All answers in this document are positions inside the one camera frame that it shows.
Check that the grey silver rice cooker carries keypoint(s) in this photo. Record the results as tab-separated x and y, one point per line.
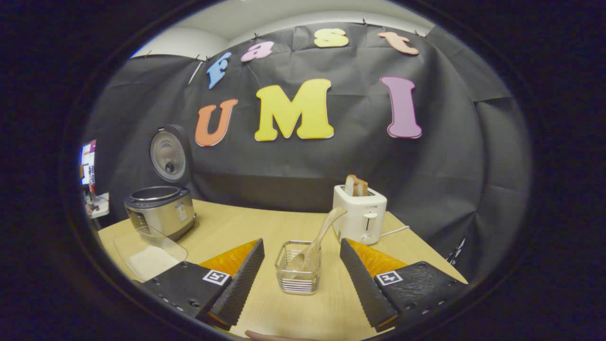
163	213

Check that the wooden spoon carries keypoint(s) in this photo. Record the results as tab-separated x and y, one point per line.
326	232

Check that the white side table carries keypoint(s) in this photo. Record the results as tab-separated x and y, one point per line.
102	206

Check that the toasted bread slice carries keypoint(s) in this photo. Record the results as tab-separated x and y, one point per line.
356	185

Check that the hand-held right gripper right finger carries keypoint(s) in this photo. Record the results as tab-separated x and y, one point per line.
364	284

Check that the white toaster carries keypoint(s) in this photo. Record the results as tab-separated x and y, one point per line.
360	213

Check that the clear glass bowl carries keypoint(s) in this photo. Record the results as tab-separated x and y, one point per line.
142	246

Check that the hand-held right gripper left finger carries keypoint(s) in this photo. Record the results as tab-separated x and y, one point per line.
241	284

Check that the computer monitor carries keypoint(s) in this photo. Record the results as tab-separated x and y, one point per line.
88	163

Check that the black backdrop cloth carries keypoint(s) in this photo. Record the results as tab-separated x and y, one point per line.
284	166

